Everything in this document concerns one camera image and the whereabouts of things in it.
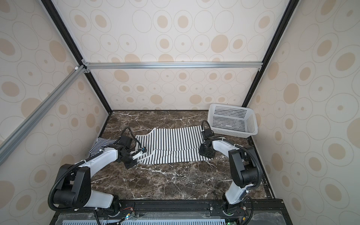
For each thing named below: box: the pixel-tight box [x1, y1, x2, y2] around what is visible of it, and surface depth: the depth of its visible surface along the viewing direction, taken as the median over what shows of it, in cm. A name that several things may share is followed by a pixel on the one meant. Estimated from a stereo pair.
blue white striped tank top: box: [88, 137, 117, 157], surface depth 99 cm
